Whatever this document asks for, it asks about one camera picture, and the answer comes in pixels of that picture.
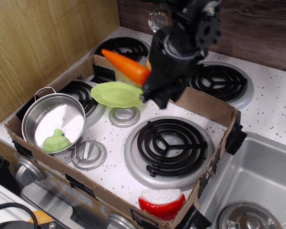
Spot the front right black burner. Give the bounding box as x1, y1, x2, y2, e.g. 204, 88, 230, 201
124, 116, 215, 191

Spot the light green plate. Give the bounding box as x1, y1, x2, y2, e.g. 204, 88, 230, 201
91, 82, 143, 108

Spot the back left black burner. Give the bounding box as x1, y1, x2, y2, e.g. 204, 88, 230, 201
90, 37, 150, 65

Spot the silver sink basin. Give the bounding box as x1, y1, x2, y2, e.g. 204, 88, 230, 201
198, 132, 286, 229

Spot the silver stove knob front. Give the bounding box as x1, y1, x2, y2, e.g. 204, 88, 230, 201
72, 141, 107, 171

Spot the silver perforated metal utensil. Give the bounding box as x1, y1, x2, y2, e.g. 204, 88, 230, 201
148, 6, 171, 32

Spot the silver metal pot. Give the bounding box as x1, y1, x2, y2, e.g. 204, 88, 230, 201
21, 87, 87, 164

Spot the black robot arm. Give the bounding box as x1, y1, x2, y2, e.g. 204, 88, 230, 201
140, 0, 221, 109

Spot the black braided cable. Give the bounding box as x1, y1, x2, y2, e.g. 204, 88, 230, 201
0, 202, 40, 226

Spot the silver stove knob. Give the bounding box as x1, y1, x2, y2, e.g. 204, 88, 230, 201
72, 141, 107, 171
109, 107, 141, 128

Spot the red bowl with rice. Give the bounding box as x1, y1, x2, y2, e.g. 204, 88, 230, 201
138, 189, 185, 220

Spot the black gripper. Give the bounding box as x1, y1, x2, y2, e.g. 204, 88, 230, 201
140, 28, 204, 109

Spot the green toy vegetable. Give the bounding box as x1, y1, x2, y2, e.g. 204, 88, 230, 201
43, 129, 71, 153

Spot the silver oven knob left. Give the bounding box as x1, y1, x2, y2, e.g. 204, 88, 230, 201
15, 157, 45, 186

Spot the silver sink drain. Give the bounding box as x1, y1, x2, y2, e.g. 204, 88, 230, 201
216, 201, 282, 229

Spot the silver stove knob middle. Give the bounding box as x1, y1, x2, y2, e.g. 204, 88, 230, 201
109, 107, 141, 128

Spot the cardboard fence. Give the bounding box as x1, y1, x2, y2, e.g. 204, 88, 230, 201
5, 55, 242, 229

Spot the front left black burner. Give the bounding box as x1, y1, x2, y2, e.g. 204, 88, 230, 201
60, 80, 106, 128

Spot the back right black burner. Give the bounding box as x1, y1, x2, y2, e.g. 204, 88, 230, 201
189, 61, 254, 110

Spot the silver oven knob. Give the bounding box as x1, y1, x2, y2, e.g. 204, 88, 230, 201
107, 213, 137, 229
15, 157, 45, 186

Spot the yellow toy corn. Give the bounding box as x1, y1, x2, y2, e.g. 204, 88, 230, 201
146, 59, 152, 71

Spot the silver oven knob bottom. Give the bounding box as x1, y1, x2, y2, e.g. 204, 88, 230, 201
107, 213, 137, 229

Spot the black burner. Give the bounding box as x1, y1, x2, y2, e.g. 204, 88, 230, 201
189, 61, 254, 110
124, 116, 215, 191
60, 80, 106, 128
90, 37, 150, 65

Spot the orange toy carrot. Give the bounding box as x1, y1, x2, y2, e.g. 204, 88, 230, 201
102, 49, 151, 86

